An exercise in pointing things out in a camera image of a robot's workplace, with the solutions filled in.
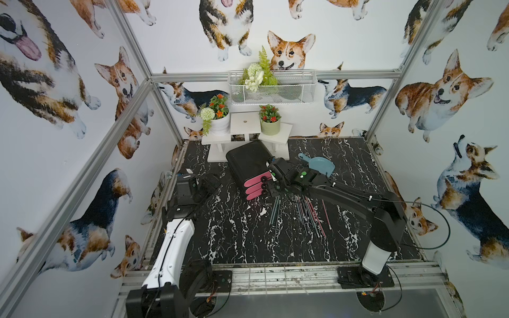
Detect teal plastic dustpan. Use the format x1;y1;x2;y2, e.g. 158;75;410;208
298;153;335;177

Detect pink middle drawer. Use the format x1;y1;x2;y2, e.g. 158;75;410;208
245;182;267;195

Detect red pencil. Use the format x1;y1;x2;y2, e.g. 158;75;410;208
307;197;326;238

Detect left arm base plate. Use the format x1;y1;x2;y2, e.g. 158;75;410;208
186;270;233;296

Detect white stepped display stand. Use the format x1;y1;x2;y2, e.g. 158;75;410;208
201;112;292;163

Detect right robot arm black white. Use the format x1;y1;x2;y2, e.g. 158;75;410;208
268;158;407;279

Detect green pot red flowers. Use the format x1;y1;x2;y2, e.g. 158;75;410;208
259;104;281;136

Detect white pot orange flowers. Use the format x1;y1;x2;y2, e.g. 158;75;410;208
199;94;230;136

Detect teal pencil right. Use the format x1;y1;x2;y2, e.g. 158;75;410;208
304;197;319;236

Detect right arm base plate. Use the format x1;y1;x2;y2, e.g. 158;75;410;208
336;266;395;289

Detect pink bottom drawer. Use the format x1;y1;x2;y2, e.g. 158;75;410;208
247;189;266;201

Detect black drawer cabinet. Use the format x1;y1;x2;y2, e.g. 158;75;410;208
225;140;274;189

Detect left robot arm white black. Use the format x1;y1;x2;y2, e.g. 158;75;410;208
125;174;221;317

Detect pink pencil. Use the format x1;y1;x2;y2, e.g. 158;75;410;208
322;200;332;231

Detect white wire basket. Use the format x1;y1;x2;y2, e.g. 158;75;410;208
227;70;318;105

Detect green white artificial fern flowers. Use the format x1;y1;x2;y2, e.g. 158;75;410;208
239;47;279;93

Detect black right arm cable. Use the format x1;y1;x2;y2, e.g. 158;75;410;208
369;196;452;251

